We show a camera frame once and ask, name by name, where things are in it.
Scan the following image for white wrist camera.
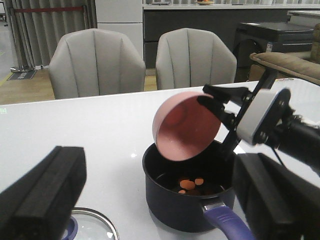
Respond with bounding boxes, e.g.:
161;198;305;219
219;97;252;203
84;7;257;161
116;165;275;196
236;88;291;146

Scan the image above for dark floor mat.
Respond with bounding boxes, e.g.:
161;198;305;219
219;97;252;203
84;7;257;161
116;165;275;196
8;70;37;81

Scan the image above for grey upholstered chair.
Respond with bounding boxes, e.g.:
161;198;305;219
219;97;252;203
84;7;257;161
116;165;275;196
48;28;146;100
155;28;237;90

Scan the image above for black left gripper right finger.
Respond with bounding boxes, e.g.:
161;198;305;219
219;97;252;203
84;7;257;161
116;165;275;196
232;153;320;240

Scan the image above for dark counter white top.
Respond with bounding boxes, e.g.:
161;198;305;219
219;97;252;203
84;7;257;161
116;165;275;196
142;3;320;69

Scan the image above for white cabinet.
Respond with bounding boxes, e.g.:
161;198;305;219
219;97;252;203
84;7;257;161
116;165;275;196
95;0;144;57

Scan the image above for dark blue saucepan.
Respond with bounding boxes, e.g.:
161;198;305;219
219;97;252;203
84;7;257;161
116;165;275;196
142;140;255;240

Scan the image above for grey curtain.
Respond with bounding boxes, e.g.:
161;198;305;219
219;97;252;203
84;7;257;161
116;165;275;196
4;0;97;68

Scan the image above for beige cushion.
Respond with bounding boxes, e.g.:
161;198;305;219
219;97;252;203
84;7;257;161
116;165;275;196
249;51;320;86

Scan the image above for fruit plate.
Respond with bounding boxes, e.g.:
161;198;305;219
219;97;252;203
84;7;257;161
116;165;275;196
195;0;215;6

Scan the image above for left grey upholstered chair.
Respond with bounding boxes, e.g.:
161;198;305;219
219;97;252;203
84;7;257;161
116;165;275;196
48;28;146;100

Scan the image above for orange ham slice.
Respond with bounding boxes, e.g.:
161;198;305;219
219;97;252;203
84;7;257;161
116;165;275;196
179;179;196;190
194;177;204;186
178;189;187;194

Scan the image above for barrier post base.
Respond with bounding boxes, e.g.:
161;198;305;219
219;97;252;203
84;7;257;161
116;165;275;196
10;65;34;73

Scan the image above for glass lid blue knob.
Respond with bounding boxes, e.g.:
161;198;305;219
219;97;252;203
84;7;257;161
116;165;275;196
61;207;120;240

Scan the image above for dark washing machine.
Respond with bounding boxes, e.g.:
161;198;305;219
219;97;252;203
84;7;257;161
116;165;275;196
233;22;314;68

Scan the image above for pink bowl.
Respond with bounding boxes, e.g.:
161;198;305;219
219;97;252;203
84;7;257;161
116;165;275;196
152;91;221;161

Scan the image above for right grey upholstered chair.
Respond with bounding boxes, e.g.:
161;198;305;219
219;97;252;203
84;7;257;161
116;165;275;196
155;28;237;90

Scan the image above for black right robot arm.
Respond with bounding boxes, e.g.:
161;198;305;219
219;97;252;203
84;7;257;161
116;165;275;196
197;68;320;240

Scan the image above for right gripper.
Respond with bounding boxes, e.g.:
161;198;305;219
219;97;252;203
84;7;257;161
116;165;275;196
197;67;278;162

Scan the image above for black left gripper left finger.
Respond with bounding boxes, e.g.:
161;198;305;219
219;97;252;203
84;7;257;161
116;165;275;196
0;146;87;240

